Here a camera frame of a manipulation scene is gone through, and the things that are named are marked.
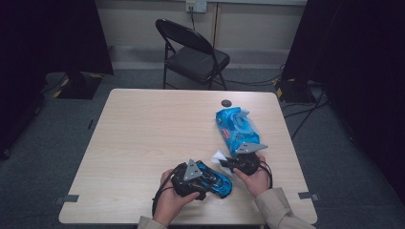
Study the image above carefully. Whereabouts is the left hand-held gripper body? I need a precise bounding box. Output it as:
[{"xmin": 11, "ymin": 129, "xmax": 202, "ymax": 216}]
[{"xmin": 170, "ymin": 158, "xmax": 208, "ymax": 197}]

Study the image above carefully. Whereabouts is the black stand base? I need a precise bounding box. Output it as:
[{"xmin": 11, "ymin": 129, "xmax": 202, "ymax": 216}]
[
  {"xmin": 274, "ymin": 77, "xmax": 316, "ymax": 103},
  {"xmin": 56, "ymin": 71, "xmax": 103, "ymax": 100}
]

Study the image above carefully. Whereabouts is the blue wet wipes pack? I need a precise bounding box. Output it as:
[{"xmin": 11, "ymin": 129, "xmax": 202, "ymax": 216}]
[{"xmin": 215, "ymin": 106, "xmax": 263, "ymax": 156}]

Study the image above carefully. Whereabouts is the right hand-held gripper cable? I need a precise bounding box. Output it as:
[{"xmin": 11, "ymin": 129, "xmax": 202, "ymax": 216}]
[{"xmin": 259, "ymin": 160, "xmax": 274, "ymax": 189}]

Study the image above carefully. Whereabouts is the hand-held gripper cable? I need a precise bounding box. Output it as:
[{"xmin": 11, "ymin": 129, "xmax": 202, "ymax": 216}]
[
  {"xmin": 151, "ymin": 162, "xmax": 187, "ymax": 218},
  {"xmin": 259, "ymin": 160, "xmax": 274, "ymax": 189}
]

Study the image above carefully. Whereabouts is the beige wall conduit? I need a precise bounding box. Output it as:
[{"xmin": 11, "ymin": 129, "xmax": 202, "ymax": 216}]
[{"xmin": 212, "ymin": 2, "xmax": 222, "ymax": 50}]

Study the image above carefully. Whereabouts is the black folding chair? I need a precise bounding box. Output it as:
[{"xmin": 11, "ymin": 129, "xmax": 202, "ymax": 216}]
[{"xmin": 155, "ymin": 18, "xmax": 231, "ymax": 91}]

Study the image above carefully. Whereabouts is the person's left hand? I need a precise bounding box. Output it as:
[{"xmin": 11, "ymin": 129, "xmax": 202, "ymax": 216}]
[{"xmin": 153, "ymin": 169, "xmax": 201, "ymax": 227}]

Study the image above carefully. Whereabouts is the grey tape strip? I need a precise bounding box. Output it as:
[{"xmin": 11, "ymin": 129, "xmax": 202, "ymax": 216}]
[
  {"xmin": 53, "ymin": 194, "xmax": 80, "ymax": 205},
  {"xmin": 298, "ymin": 191, "xmax": 320, "ymax": 202}
]

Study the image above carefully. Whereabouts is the black floor cable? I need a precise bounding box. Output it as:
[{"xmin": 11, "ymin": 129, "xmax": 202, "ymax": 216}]
[
  {"xmin": 281, "ymin": 99, "xmax": 330, "ymax": 119},
  {"xmin": 219, "ymin": 75, "xmax": 284, "ymax": 88},
  {"xmin": 290, "ymin": 87, "xmax": 328, "ymax": 141}
]

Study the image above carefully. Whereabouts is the blue toy car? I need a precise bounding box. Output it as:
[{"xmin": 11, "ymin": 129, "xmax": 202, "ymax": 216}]
[{"xmin": 195, "ymin": 160, "xmax": 233, "ymax": 199}]

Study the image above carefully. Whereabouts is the white wall socket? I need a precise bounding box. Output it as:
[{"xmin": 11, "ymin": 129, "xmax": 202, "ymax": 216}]
[{"xmin": 185, "ymin": 0, "xmax": 208, "ymax": 13}]

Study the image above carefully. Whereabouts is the dark curtain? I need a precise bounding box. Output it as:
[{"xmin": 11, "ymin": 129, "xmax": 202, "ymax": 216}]
[
  {"xmin": 0, "ymin": 0, "xmax": 115, "ymax": 160},
  {"xmin": 281, "ymin": 0, "xmax": 405, "ymax": 204}
]

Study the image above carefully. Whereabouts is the white wet wipe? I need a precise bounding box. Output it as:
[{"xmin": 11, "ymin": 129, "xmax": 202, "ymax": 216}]
[{"xmin": 211, "ymin": 150, "xmax": 237, "ymax": 179}]

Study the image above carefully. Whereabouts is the left hand-held gripper cable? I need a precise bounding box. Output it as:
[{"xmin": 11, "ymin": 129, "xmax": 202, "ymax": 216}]
[{"xmin": 151, "ymin": 162, "xmax": 187, "ymax": 218}]

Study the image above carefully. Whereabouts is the black plug with cable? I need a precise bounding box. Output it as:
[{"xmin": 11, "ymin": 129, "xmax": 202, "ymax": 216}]
[{"xmin": 189, "ymin": 6, "xmax": 197, "ymax": 31}]

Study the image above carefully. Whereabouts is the person's right hand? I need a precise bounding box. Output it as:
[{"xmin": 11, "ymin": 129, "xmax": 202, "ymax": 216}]
[{"xmin": 233, "ymin": 154, "xmax": 271, "ymax": 198}]

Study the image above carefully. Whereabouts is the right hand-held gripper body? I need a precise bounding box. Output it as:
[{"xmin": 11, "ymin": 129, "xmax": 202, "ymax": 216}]
[{"xmin": 227, "ymin": 143, "xmax": 268, "ymax": 177}]

